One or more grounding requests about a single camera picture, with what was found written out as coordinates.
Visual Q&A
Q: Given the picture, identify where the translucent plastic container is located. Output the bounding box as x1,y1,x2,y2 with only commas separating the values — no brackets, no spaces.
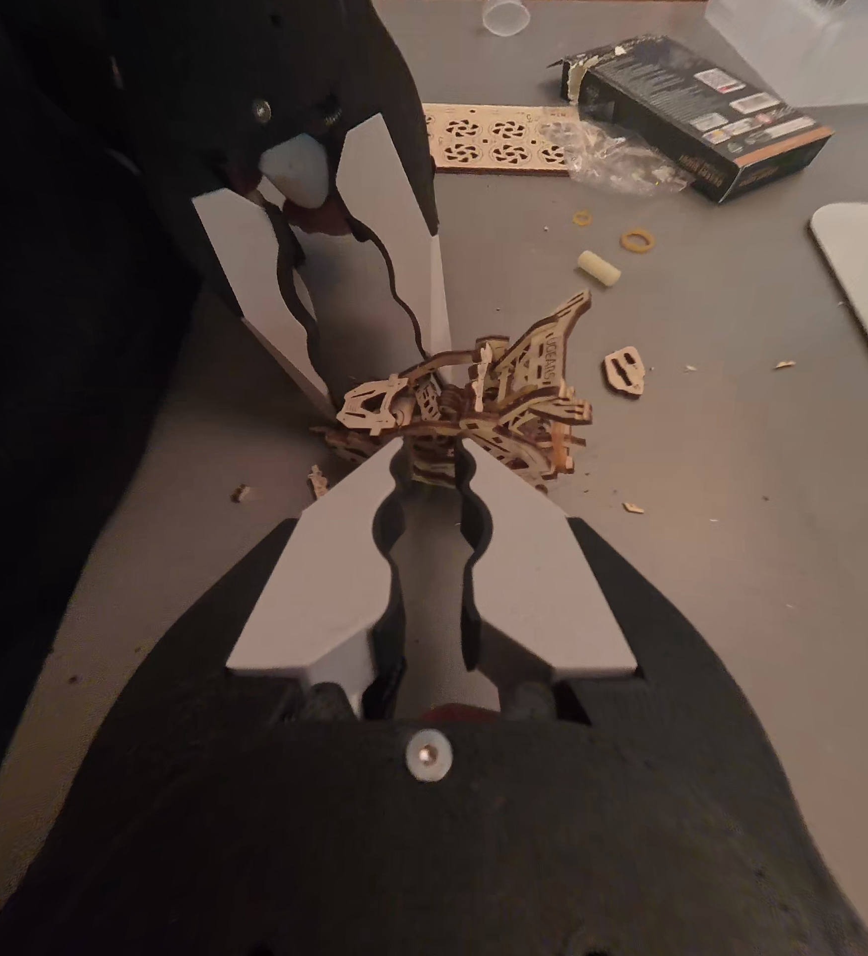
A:
703,0,868,106

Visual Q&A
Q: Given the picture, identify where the wooden buggy model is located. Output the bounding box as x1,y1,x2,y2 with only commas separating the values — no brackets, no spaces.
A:
313,290,593,494

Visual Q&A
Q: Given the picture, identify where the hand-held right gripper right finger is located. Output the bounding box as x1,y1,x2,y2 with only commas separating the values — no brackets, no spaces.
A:
450,435,638,712

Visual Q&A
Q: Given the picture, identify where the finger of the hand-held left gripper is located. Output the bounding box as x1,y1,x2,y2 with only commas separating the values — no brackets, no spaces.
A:
335,112,455,359
192,185,341,419

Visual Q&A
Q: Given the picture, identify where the flat slotted wooden part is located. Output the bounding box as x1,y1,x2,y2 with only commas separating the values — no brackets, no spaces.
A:
603,346,646,398

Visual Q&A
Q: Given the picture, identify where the clear plastic cup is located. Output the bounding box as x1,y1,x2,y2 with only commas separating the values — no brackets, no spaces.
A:
482,0,530,37

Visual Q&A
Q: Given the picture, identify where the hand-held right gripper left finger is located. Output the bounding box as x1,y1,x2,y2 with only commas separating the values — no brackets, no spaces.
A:
226,437,412,719

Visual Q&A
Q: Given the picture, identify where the wooden parts sheet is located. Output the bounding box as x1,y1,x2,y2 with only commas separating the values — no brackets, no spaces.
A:
422,103,592,176

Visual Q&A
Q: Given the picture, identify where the clear plastic bag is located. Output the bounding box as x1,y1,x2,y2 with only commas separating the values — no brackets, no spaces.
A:
564,105,692,197

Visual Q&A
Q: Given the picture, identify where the black cardboard box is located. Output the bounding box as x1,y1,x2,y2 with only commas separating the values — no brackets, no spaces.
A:
549,33,834,204

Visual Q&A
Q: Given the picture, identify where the person's left hand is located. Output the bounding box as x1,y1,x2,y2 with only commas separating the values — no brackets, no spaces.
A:
286,200,354,236

